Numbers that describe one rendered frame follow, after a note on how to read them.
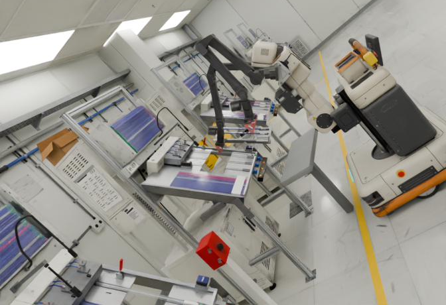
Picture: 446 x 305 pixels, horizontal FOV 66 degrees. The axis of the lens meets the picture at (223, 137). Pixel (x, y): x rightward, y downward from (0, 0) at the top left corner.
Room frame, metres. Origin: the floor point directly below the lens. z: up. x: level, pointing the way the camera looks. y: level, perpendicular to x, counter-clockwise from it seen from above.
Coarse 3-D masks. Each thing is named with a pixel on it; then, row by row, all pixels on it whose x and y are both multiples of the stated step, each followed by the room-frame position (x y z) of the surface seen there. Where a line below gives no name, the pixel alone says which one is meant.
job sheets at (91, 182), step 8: (88, 168) 2.42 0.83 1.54; (80, 176) 2.46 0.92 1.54; (88, 176) 2.44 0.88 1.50; (96, 176) 2.42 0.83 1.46; (80, 184) 2.49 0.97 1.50; (88, 184) 2.46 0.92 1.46; (96, 184) 2.44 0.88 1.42; (104, 184) 2.42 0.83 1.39; (88, 192) 2.49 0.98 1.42; (96, 192) 2.46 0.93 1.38; (104, 192) 2.44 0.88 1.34; (112, 192) 2.42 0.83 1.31; (96, 200) 2.49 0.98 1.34; (104, 200) 2.47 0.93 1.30; (112, 200) 2.45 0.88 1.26; (120, 200) 2.42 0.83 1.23; (104, 208) 2.50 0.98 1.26; (128, 208) 2.43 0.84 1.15; (136, 208) 2.41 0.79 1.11; (136, 216) 2.43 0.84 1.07; (144, 216) 2.40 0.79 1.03
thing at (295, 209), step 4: (244, 144) 2.99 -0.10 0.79; (248, 144) 3.00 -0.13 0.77; (244, 148) 3.00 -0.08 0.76; (260, 164) 2.99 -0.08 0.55; (268, 172) 2.99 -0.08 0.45; (280, 188) 3.00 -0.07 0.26; (308, 192) 3.07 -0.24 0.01; (288, 196) 3.00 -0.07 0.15; (300, 196) 3.13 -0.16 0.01; (304, 196) 3.07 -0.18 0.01; (308, 196) 3.01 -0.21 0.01; (292, 200) 3.00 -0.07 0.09; (304, 200) 3.00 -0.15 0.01; (308, 200) 2.95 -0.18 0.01; (292, 204) 3.12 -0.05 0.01; (296, 204) 3.00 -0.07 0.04; (308, 204) 2.89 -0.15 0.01; (292, 208) 3.05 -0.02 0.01; (296, 208) 3.00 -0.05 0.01; (300, 208) 2.94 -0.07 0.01; (292, 212) 2.99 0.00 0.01; (296, 212) 2.94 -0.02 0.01; (292, 216) 2.94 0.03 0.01
